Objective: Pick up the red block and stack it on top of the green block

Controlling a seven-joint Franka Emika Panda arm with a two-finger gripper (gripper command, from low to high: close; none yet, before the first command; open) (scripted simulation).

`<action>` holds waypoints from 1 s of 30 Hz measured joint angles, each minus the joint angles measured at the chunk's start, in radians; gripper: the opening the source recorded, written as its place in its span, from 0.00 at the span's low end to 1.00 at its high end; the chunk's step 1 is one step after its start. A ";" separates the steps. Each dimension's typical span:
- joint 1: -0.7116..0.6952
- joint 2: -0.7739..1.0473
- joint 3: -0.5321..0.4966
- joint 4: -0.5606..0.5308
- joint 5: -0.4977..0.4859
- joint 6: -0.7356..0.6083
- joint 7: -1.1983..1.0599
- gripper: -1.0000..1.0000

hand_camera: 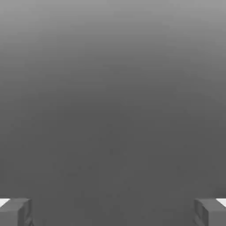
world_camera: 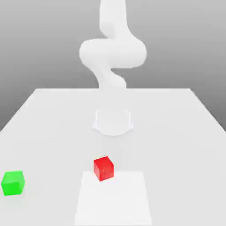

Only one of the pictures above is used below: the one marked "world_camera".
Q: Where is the small green cube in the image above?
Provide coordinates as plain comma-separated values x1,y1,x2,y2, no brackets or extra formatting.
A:
0,170,25,196

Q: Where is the small red cube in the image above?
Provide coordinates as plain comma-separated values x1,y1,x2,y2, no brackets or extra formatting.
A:
93,155,115,182

